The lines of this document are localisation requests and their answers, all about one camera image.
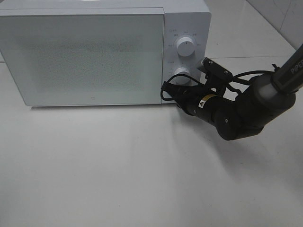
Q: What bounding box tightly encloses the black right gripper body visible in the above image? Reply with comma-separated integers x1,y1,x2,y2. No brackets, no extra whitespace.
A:
165,82,211,116

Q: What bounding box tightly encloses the white round knob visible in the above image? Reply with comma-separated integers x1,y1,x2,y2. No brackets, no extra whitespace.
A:
175,35,196,57
174,67,190,85

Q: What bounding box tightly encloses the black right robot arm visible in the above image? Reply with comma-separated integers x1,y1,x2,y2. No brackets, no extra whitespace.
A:
160,47,303,140

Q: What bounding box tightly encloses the white microwave oven body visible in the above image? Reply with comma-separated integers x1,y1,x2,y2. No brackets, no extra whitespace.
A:
0,0,211,89

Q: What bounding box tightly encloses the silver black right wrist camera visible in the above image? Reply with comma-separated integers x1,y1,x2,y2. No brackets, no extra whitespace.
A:
196,57,233,83

